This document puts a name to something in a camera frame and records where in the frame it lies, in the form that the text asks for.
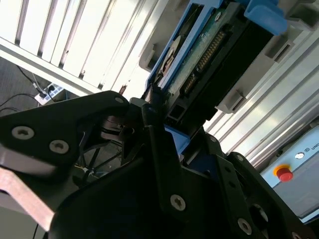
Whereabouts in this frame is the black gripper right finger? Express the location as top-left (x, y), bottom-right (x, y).
top-left (202, 133), bottom-right (316, 239)

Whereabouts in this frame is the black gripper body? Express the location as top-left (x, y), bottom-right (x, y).
top-left (47, 156), bottom-right (240, 239)

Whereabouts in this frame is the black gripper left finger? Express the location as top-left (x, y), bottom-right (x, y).
top-left (0, 84), bottom-right (187, 221)

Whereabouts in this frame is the hard disk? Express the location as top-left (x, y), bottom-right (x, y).
top-left (146, 0), bottom-right (289, 162)

